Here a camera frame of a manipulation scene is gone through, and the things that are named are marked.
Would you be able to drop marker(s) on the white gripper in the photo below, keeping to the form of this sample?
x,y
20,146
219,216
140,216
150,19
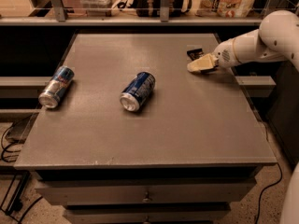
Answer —
x,y
224,54

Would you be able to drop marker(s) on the black rxbar chocolate bar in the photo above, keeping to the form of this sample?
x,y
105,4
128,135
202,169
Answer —
x,y
195,54

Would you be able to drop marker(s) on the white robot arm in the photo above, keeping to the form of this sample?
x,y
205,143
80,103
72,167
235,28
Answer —
x,y
275,40

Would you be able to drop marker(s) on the colourful snack bag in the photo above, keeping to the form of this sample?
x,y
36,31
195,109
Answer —
x,y
224,8

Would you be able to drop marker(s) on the blue pepsi can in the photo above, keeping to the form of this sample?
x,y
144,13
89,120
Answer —
x,y
138,91

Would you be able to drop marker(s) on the black backpack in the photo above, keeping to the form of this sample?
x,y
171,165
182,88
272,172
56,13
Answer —
x,y
152,8

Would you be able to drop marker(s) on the grey drawer cabinet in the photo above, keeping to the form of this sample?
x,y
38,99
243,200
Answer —
x,y
190,128

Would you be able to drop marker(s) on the upper grey drawer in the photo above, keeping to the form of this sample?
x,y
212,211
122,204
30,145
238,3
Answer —
x,y
114,192

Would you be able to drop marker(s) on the grey drawer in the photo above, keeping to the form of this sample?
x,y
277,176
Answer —
x,y
147,213
114,192

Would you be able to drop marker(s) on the red bull can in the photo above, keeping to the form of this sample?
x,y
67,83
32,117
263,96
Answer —
x,y
51,96

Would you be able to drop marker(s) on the lower grey drawer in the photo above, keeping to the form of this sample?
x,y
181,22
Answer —
x,y
147,213

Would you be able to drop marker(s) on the black stand left floor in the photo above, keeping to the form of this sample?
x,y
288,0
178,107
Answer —
x,y
13,184

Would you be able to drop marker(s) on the grey metal shelf rail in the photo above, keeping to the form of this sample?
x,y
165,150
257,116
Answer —
x,y
22,13

